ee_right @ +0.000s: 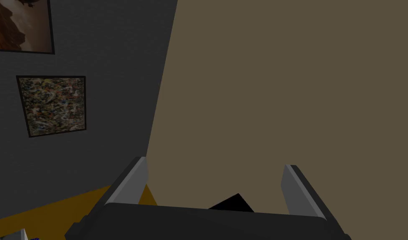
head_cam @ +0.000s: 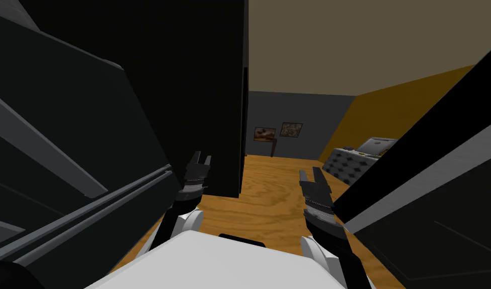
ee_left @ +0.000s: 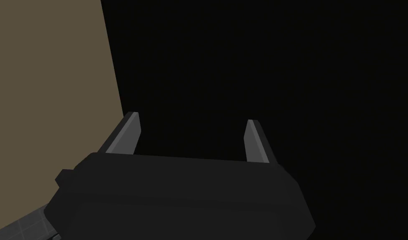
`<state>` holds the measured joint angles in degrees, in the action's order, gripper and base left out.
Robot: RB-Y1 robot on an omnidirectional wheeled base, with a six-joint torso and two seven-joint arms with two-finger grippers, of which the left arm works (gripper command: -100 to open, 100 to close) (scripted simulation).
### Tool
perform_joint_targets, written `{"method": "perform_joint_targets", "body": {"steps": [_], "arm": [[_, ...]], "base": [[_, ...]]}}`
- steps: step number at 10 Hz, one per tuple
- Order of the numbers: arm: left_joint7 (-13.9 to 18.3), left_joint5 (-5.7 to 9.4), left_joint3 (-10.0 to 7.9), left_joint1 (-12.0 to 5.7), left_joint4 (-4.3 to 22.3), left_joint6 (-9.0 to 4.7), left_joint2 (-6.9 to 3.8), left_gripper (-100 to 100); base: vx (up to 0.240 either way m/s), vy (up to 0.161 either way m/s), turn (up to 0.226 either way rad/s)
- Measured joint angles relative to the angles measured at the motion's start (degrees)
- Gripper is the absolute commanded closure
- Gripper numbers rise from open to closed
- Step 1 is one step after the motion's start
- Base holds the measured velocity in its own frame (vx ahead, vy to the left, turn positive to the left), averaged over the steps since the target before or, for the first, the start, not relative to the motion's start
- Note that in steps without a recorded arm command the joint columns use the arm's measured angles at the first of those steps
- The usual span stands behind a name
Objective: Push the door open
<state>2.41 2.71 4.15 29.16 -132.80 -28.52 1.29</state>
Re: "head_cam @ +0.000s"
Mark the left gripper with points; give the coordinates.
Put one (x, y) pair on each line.
(196, 174)

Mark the dark wooden side table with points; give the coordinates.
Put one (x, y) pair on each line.
(274, 146)

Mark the beige mottled wall picture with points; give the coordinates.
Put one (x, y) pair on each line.
(291, 130)

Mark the tall black cabinet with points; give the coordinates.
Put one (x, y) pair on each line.
(189, 80)

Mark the brown landscape wall picture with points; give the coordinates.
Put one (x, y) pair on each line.
(264, 134)

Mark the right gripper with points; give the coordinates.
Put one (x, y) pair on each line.
(317, 194)

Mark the dark door with grey strip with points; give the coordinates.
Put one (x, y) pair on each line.
(438, 192)

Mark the dark appliance with grey bars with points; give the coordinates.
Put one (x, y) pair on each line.
(60, 120)

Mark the grey tufted sofa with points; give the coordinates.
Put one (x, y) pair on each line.
(350, 162)

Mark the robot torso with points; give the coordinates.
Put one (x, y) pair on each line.
(213, 265)

